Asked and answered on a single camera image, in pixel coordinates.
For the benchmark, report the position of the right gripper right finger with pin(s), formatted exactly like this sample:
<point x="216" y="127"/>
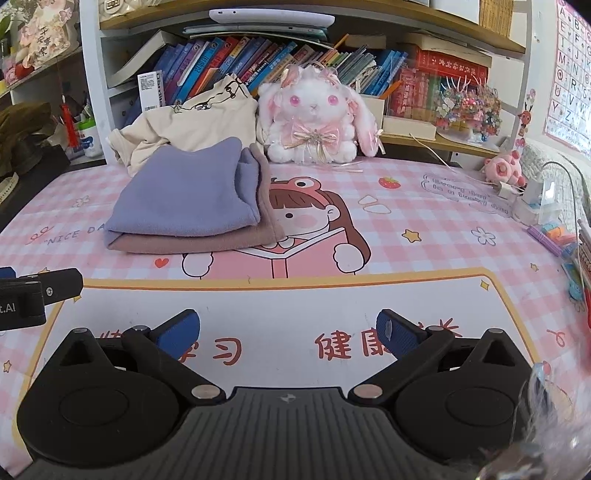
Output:
<point x="417" y="352"/>

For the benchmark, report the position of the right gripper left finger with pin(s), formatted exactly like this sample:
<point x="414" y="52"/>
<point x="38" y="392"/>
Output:
<point x="157" y="352"/>

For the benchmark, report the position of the mauve and lavender sweater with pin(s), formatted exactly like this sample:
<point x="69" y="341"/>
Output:
<point x="214" y="199"/>

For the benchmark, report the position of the cream wrist watch band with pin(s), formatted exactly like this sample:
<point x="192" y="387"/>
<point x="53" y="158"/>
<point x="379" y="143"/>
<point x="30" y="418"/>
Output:
<point x="7" y="186"/>

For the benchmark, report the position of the pink checkered desk mat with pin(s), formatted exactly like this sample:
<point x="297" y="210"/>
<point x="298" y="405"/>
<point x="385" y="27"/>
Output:
<point x="436" y="257"/>

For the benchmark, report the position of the red tassel ornament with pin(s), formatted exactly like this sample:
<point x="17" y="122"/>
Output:
<point x="68" y="121"/>

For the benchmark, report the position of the white green pen cup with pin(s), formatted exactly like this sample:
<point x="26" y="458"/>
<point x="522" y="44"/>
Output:
<point x="89" y="138"/>

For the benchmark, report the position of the olive brown cloth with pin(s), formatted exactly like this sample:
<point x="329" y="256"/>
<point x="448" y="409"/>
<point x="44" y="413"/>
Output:
<point x="18" y="123"/>

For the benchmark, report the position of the small pink pig toy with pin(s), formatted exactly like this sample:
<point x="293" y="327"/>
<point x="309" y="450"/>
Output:
<point x="505" y="168"/>

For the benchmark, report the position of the colourful bead ornament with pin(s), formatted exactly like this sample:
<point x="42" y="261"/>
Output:
<point x="463" y="106"/>

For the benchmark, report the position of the small white barcode box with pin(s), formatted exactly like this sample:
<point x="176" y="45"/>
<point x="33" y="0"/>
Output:
<point x="151" y="90"/>

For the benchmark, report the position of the cream garment pile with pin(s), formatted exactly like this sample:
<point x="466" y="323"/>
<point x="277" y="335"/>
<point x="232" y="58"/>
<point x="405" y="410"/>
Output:
<point x="226" y="110"/>

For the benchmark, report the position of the white pink plush bunny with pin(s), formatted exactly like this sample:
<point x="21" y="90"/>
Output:
<point x="309" y="117"/>

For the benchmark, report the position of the row of colourful books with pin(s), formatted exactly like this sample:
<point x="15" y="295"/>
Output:
<point x="404" y="81"/>

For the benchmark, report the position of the beige lucky charm plush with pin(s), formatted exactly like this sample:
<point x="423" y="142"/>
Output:
<point x="49" y="33"/>

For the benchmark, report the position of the white tablet on books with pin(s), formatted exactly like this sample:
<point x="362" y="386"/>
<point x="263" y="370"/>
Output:
<point x="271" y="16"/>

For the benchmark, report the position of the white bookshelf frame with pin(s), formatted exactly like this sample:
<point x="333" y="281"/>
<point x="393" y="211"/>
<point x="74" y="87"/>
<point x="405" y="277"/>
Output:
<point x="103" y="42"/>

